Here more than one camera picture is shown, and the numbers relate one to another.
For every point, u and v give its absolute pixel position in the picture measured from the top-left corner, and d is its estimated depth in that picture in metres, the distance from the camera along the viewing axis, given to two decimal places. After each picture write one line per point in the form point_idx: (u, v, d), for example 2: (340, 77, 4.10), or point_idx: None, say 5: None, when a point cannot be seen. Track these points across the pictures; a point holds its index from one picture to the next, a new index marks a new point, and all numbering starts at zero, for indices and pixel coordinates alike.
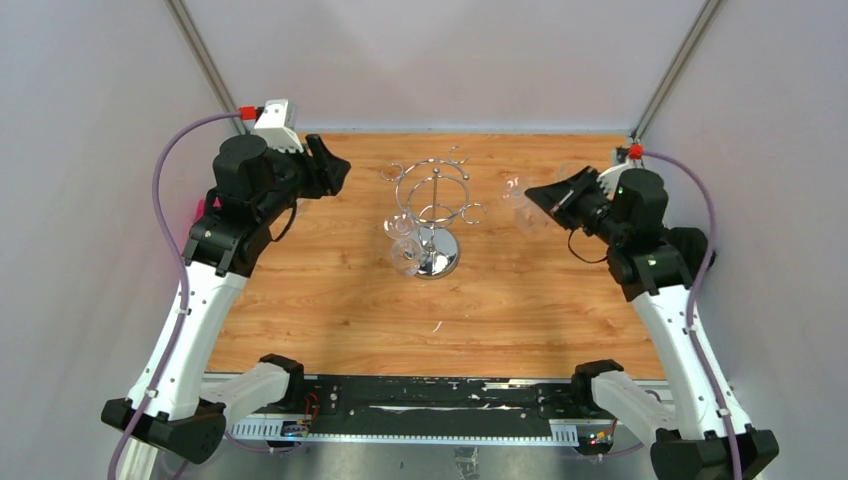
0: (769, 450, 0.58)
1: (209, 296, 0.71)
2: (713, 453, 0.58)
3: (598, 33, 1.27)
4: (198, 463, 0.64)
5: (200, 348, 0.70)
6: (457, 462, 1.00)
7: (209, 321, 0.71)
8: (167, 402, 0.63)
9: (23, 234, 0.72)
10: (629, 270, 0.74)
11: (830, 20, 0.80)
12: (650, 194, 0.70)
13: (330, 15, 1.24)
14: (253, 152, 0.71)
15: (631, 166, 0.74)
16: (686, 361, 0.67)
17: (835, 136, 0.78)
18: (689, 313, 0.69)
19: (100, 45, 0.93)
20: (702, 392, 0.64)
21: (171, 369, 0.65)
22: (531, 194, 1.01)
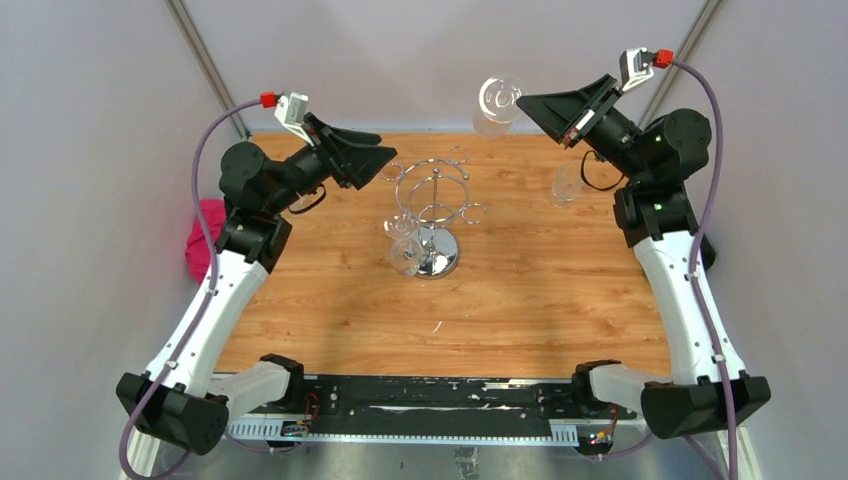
0: (761, 396, 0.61)
1: (236, 280, 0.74)
2: (704, 397, 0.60)
3: (598, 33, 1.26)
4: (202, 451, 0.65)
5: (222, 328, 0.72)
6: (457, 462, 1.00)
7: (234, 304, 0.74)
8: (185, 375, 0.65)
9: (22, 235, 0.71)
10: (633, 213, 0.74)
11: (831, 21, 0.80)
12: (688, 156, 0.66)
13: (330, 15, 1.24)
14: (251, 172, 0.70)
15: (675, 113, 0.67)
16: (683, 307, 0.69)
17: (836, 136, 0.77)
18: (691, 260, 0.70)
19: (100, 45, 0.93)
20: (699, 338, 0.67)
21: (192, 343, 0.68)
22: (525, 101, 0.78)
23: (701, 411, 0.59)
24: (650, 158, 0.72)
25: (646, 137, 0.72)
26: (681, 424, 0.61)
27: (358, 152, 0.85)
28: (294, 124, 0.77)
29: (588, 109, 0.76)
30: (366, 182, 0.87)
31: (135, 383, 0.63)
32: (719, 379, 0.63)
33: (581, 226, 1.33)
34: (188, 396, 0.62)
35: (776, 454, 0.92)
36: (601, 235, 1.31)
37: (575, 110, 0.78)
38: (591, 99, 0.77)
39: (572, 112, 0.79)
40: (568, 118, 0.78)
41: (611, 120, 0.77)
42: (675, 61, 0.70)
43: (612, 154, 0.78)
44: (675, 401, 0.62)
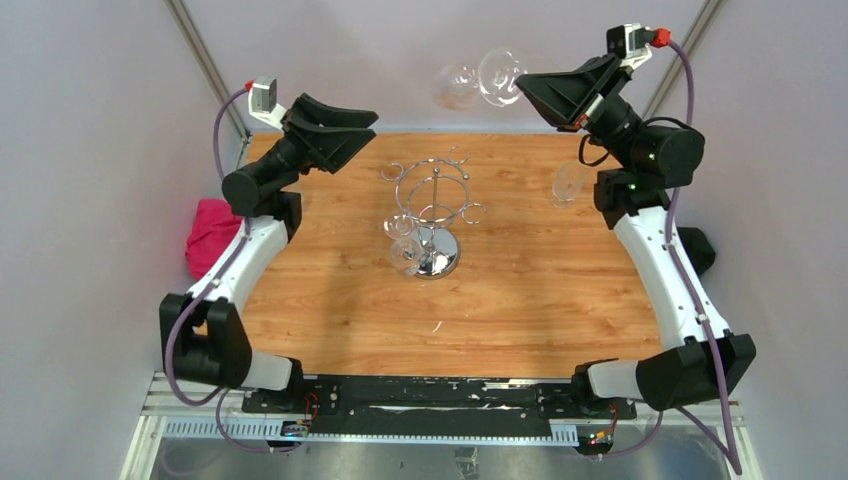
0: (747, 354, 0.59)
1: (268, 231, 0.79)
2: (693, 355, 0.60)
3: (598, 33, 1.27)
4: (231, 378, 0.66)
5: (255, 267, 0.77)
6: (457, 462, 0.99)
7: (264, 253, 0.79)
8: (228, 290, 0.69)
9: (21, 235, 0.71)
10: (610, 198, 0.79)
11: (830, 20, 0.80)
12: (672, 182, 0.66)
13: (330, 14, 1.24)
14: (250, 201, 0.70)
15: (677, 136, 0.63)
16: (662, 270, 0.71)
17: (836, 135, 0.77)
18: (667, 232, 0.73)
19: (100, 43, 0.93)
20: (682, 302, 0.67)
21: (233, 269, 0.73)
22: (524, 83, 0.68)
23: (690, 369, 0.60)
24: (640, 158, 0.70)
25: (645, 136, 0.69)
26: (676, 387, 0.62)
27: (327, 136, 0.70)
28: (261, 115, 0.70)
29: (596, 94, 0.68)
30: (340, 164, 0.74)
31: (177, 300, 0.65)
32: (705, 338, 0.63)
33: (581, 226, 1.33)
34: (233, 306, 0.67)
35: (776, 453, 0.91)
36: (601, 235, 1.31)
37: (578, 93, 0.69)
38: (597, 81, 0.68)
39: (576, 96, 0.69)
40: (574, 101, 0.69)
41: (613, 105, 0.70)
42: (673, 42, 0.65)
43: (607, 138, 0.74)
44: (668, 368, 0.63)
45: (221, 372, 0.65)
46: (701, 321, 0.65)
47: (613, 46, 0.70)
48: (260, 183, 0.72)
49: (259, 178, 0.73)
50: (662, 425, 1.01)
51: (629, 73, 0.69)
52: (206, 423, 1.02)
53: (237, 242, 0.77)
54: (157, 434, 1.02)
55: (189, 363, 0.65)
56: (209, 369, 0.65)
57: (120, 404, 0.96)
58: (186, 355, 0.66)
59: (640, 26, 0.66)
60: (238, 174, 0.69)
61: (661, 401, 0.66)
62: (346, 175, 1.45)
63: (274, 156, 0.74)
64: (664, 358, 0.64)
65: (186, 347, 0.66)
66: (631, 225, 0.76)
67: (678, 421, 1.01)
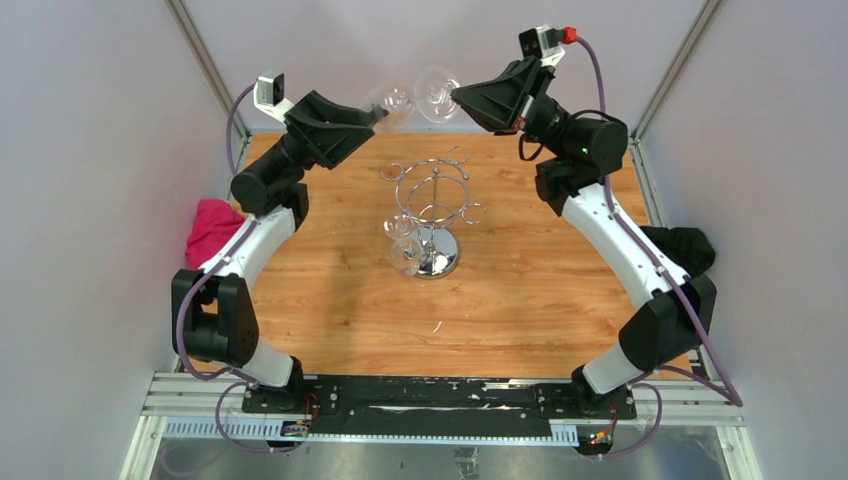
0: (708, 290, 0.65)
1: (277, 214, 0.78)
2: (663, 304, 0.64)
3: (598, 33, 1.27)
4: (234, 357, 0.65)
5: (265, 249, 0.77)
6: (457, 462, 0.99)
7: (273, 234, 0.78)
8: (237, 268, 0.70)
9: (22, 234, 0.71)
10: (551, 190, 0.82)
11: (829, 20, 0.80)
12: (607, 169, 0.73)
13: (330, 14, 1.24)
14: (259, 201, 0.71)
15: (604, 128, 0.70)
16: (615, 238, 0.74)
17: (835, 133, 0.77)
18: (609, 203, 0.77)
19: (100, 42, 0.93)
20: (641, 261, 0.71)
21: (243, 249, 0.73)
22: (462, 96, 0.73)
23: (664, 318, 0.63)
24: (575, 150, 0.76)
25: (576, 130, 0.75)
26: (658, 341, 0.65)
27: (328, 131, 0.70)
28: (267, 108, 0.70)
29: (527, 95, 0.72)
30: (337, 161, 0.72)
31: (191, 275, 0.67)
32: (669, 288, 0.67)
33: None
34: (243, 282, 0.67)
35: (777, 453, 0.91)
36: None
37: (512, 94, 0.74)
38: (525, 84, 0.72)
39: (510, 97, 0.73)
40: (508, 105, 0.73)
41: (543, 103, 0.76)
42: (580, 38, 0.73)
43: (543, 133, 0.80)
44: (645, 326, 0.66)
45: (230, 345, 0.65)
46: (661, 273, 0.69)
47: (528, 48, 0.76)
48: (268, 182, 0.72)
49: (266, 175, 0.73)
50: (662, 425, 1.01)
51: (551, 72, 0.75)
52: (207, 423, 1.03)
53: (246, 225, 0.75)
54: (158, 434, 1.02)
55: (197, 339, 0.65)
56: (217, 343, 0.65)
57: (120, 404, 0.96)
58: (195, 331, 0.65)
59: (548, 27, 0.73)
60: (246, 175, 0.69)
61: (647, 363, 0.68)
62: (346, 176, 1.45)
63: (279, 150, 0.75)
64: (640, 318, 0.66)
65: (196, 323, 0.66)
66: (575, 207, 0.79)
67: (678, 421, 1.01)
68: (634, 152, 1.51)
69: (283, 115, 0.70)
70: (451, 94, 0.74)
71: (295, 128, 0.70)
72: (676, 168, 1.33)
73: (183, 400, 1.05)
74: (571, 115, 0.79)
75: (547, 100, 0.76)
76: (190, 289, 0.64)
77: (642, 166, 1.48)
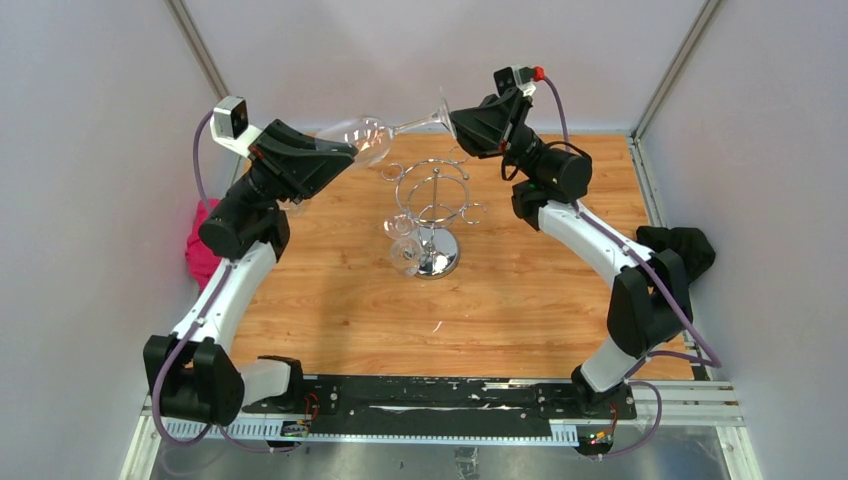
0: (672, 259, 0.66)
1: (253, 256, 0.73)
2: (633, 276, 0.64)
3: (598, 34, 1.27)
4: (220, 422, 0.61)
5: (243, 297, 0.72)
6: (457, 462, 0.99)
7: (250, 279, 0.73)
8: (213, 329, 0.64)
9: (23, 235, 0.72)
10: (525, 208, 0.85)
11: (828, 21, 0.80)
12: (574, 195, 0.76)
13: (330, 15, 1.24)
14: (231, 246, 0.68)
15: (576, 158, 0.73)
16: (583, 231, 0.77)
17: (834, 133, 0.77)
18: (574, 205, 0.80)
19: (101, 43, 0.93)
20: (609, 245, 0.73)
21: (218, 304, 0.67)
22: (458, 118, 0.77)
23: (635, 290, 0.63)
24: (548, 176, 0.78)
25: (549, 159, 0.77)
26: (637, 318, 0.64)
27: (301, 160, 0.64)
28: (226, 141, 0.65)
29: (513, 120, 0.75)
30: (316, 187, 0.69)
31: (164, 342, 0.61)
32: (637, 263, 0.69)
33: None
34: (221, 347, 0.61)
35: (778, 453, 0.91)
36: None
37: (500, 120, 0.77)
38: (512, 110, 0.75)
39: (499, 122, 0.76)
40: (496, 128, 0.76)
41: (522, 129, 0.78)
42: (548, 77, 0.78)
43: (520, 160, 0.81)
44: (621, 305, 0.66)
45: (213, 412, 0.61)
46: (627, 252, 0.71)
47: (503, 84, 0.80)
48: (238, 225, 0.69)
49: (236, 218, 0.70)
50: (662, 425, 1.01)
51: (530, 101, 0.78)
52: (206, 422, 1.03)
53: (222, 271, 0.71)
54: (158, 434, 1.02)
55: (178, 402, 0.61)
56: (198, 409, 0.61)
57: (120, 404, 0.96)
58: (175, 395, 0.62)
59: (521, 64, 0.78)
60: (211, 225, 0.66)
61: (635, 347, 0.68)
62: (346, 176, 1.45)
63: (248, 184, 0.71)
64: (615, 298, 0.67)
65: (175, 386, 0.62)
66: (546, 215, 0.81)
67: (677, 421, 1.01)
68: (634, 152, 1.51)
69: (246, 148, 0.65)
70: (449, 115, 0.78)
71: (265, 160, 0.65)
72: (676, 168, 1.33)
73: None
74: (547, 142, 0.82)
75: (526, 127, 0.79)
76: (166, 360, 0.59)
77: (642, 166, 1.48)
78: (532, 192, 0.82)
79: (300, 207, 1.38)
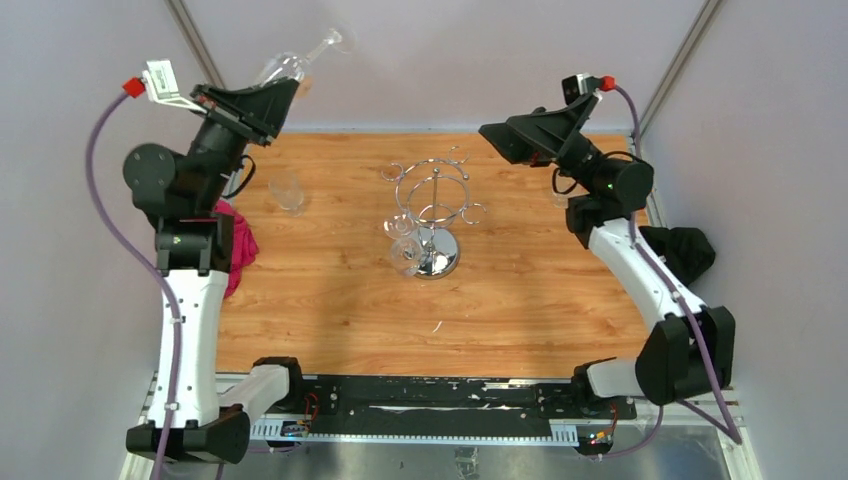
0: (724, 322, 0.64)
1: (200, 298, 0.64)
2: (676, 328, 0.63)
3: (598, 33, 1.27)
4: (236, 461, 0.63)
5: (207, 350, 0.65)
6: (457, 462, 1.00)
7: (207, 323, 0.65)
8: (191, 410, 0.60)
9: (23, 235, 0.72)
10: (579, 220, 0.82)
11: (829, 20, 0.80)
12: (630, 206, 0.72)
13: (329, 13, 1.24)
14: (167, 175, 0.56)
15: (632, 166, 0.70)
16: (635, 266, 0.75)
17: (835, 133, 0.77)
18: (632, 234, 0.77)
19: (99, 43, 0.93)
20: (657, 286, 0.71)
21: (184, 377, 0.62)
22: (517, 123, 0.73)
23: (676, 343, 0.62)
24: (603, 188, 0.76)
25: (605, 168, 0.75)
26: (670, 371, 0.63)
27: (252, 96, 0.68)
28: (173, 98, 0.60)
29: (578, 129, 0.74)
30: (278, 127, 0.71)
31: (145, 434, 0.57)
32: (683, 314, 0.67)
33: None
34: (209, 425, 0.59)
35: (779, 453, 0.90)
36: None
37: (562, 127, 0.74)
38: (579, 118, 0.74)
39: (561, 130, 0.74)
40: (559, 136, 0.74)
41: (579, 140, 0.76)
42: (618, 87, 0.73)
43: (574, 171, 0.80)
44: (655, 354, 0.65)
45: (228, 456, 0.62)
46: (676, 299, 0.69)
47: (570, 92, 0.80)
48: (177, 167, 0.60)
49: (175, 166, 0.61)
50: (663, 425, 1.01)
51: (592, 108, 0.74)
52: None
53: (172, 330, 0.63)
54: None
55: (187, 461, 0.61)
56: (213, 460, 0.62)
57: (121, 405, 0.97)
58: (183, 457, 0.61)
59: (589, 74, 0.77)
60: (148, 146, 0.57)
61: (659, 397, 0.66)
62: (346, 176, 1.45)
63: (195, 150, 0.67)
64: (651, 346, 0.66)
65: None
66: (601, 237, 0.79)
67: (677, 421, 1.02)
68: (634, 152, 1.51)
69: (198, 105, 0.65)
70: (506, 119, 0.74)
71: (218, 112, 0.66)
72: (677, 168, 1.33)
73: None
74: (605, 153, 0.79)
75: (583, 137, 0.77)
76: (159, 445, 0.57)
77: None
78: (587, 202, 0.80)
79: (300, 207, 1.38)
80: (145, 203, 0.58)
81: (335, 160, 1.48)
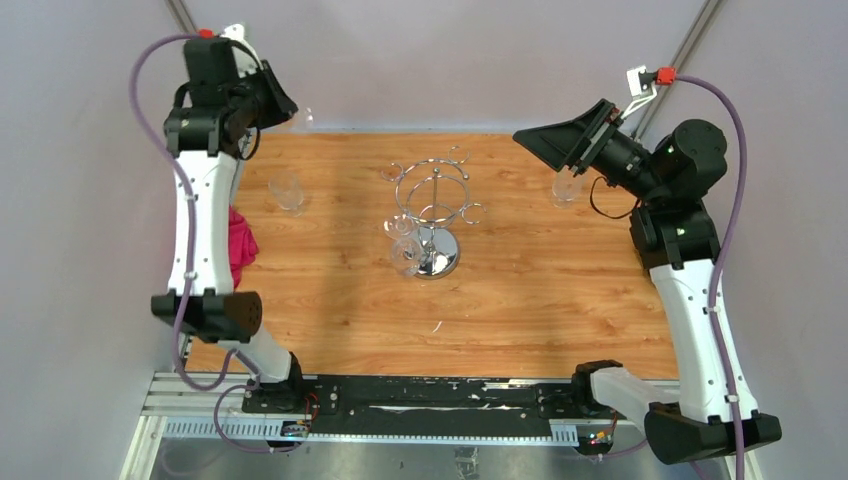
0: (767, 437, 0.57)
1: (211, 179, 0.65)
2: (715, 436, 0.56)
3: (598, 33, 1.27)
4: (249, 336, 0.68)
5: (221, 228, 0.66)
6: (457, 462, 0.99)
7: (220, 203, 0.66)
8: (210, 280, 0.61)
9: (23, 236, 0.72)
10: (653, 235, 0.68)
11: (830, 19, 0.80)
12: (706, 164, 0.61)
13: (329, 13, 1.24)
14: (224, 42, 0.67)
15: (689, 122, 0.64)
16: (700, 340, 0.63)
17: (838, 131, 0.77)
18: (711, 293, 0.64)
19: (100, 42, 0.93)
20: (713, 376, 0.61)
21: (202, 249, 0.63)
22: (522, 135, 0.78)
23: (708, 449, 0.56)
24: (668, 177, 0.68)
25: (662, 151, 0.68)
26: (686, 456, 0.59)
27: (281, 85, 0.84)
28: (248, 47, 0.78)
29: (588, 139, 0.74)
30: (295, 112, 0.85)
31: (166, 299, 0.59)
32: (730, 420, 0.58)
33: (581, 226, 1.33)
34: (229, 294, 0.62)
35: (781, 453, 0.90)
36: (602, 235, 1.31)
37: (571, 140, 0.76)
38: (589, 128, 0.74)
39: (568, 144, 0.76)
40: (565, 150, 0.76)
41: (609, 148, 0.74)
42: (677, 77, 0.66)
43: (616, 179, 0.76)
44: (683, 437, 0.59)
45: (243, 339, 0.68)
46: (730, 400, 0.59)
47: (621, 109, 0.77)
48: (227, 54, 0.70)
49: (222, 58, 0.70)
50: None
51: (617, 120, 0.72)
52: (206, 422, 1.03)
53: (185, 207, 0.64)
54: (158, 434, 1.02)
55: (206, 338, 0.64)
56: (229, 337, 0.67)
57: (121, 404, 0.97)
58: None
59: (640, 69, 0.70)
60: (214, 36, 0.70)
61: (664, 456, 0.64)
62: (346, 176, 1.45)
63: None
64: (683, 427, 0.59)
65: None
66: (670, 275, 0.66)
67: None
68: None
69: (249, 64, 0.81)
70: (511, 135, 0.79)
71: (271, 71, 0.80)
72: None
73: (182, 400, 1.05)
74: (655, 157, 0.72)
75: (621, 147, 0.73)
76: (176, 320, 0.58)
77: None
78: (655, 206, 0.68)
79: (301, 207, 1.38)
80: (191, 53, 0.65)
81: (335, 160, 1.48)
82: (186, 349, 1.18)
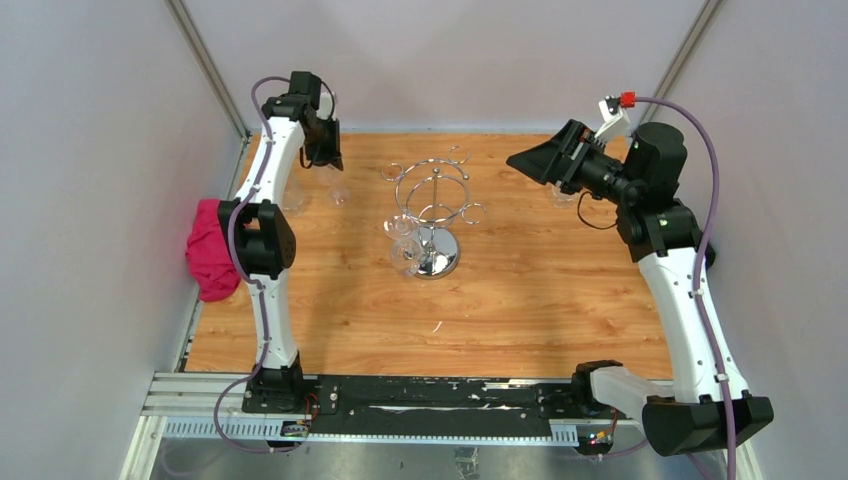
0: (762, 418, 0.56)
1: (288, 134, 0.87)
2: (706, 416, 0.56)
3: (598, 33, 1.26)
4: (283, 263, 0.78)
5: (284, 169, 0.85)
6: (457, 462, 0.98)
7: (288, 150, 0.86)
8: (268, 194, 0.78)
9: (23, 236, 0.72)
10: (638, 228, 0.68)
11: (828, 18, 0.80)
12: (668, 147, 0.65)
13: (330, 13, 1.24)
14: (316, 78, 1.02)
15: (648, 121, 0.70)
16: (687, 324, 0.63)
17: (836, 130, 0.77)
18: (696, 277, 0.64)
19: (101, 42, 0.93)
20: (702, 356, 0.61)
21: (268, 173, 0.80)
22: (515, 159, 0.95)
23: (701, 430, 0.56)
24: (640, 173, 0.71)
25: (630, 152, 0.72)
26: (683, 442, 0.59)
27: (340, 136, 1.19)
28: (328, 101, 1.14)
29: (561, 153, 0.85)
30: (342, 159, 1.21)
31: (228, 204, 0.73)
32: (721, 400, 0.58)
33: (581, 226, 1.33)
34: (276, 206, 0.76)
35: (780, 453, 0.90)
36: (601, 235, 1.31)
37: (551, 156, 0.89)
38: (562, 144, 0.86)
39: (547, 160, 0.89)
40: (546, 165, 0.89)
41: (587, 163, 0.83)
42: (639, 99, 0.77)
43: (599, 192, 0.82)
44: (677, 423, 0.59)
45: (279, 264, 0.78)
46: (720, 380, 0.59)
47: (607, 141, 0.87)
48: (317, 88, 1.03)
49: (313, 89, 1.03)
50: None
51: (588, 135, 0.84)
52: (206, 423, 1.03)
53: (265, 146, 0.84)
54: (158, 434, 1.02)
55: (250, 250, 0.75)
56: (267, 261, 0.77)
57: (120, 404, 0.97)
58: (247, 245, 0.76)
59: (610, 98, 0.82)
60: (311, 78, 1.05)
61: (664, 448, 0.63)
62: (346, 176, 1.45)
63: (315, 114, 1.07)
64: (676, 412, 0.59)
65: (245, 238, 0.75)
66: (656, 264, 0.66)
67: None
68: None
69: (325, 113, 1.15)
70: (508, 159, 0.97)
71: (338, 124, 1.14)
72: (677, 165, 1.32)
73: (183, 400, 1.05)
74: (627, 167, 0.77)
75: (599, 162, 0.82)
76: (231, 219, 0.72)
77: None
78: (633, 201, 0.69)
79: (300, 207, 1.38)
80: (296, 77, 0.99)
81: None
82: (187, 349, 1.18)
